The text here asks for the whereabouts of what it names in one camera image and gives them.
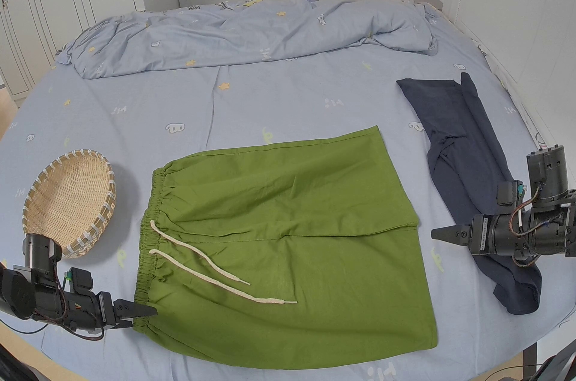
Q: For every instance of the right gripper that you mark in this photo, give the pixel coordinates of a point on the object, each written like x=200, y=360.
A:
x=501, y=235

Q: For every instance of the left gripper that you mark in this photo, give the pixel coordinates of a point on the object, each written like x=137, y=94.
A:
x=85, y=309

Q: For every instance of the green shorts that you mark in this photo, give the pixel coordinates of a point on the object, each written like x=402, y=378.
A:
x=292, y=212

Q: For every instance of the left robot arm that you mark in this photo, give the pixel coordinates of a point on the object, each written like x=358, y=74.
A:
x=22, y=293

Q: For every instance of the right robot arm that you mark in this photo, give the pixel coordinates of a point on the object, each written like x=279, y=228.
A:
x=546, y=176

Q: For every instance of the dark blue garment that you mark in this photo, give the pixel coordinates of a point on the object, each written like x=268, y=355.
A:
x=459, y=131

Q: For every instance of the round woven basket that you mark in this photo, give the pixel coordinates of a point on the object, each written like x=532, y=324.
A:
x=67, y=199

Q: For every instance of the bed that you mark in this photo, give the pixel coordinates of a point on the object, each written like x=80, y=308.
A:
x=270, y=100

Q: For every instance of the pale blue quilt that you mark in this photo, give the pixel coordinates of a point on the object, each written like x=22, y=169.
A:
x=225, y=37

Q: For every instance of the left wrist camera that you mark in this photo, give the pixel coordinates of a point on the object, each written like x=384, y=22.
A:
x=81, y=280

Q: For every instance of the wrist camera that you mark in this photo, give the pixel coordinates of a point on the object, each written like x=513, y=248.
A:
x=81, y=280
x=507, y=193

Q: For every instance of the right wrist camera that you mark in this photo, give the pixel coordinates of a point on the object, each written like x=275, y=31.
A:
x=507, y=193

